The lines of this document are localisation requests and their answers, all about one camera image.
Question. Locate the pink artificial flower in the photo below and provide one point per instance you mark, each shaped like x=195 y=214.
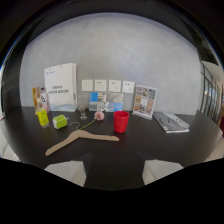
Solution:
x=98 y=116

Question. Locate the grey magazine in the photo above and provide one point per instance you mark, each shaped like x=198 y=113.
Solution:
x=170 y=122

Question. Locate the white paper bag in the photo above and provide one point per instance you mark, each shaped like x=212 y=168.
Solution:
x=60 y=87

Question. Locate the wooden clothes hanger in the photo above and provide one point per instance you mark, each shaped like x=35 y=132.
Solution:
x=80 y=137

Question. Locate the white wall switch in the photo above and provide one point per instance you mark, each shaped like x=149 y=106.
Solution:
x=87 y=85

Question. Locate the blue and grey booklet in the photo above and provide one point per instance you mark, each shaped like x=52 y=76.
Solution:
x=106 y=101

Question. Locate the white wall socket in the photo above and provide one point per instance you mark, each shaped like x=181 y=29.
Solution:
x=100 y=85
x=128 y=87
x=114 y=85

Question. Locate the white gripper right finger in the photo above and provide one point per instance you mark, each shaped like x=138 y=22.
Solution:
x=158 y=169

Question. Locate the green and white box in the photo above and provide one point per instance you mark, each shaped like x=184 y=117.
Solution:
x=59 y=121

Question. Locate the red plastic cup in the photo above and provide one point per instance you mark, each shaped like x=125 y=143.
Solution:
x=121 y=121

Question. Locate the clear stemmed glass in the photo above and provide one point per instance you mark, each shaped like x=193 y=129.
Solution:
x=83 y=106

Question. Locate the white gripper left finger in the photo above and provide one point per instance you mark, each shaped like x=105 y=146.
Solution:
x=71 y=170

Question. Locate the clear bottle with dark label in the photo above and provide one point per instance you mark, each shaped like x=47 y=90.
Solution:
x=44 y=98

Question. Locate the orange snack packet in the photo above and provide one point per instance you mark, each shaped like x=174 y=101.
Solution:
x=35 y=96

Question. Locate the acrylic menu stand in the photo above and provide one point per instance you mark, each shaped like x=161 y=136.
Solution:
x=144 y=101

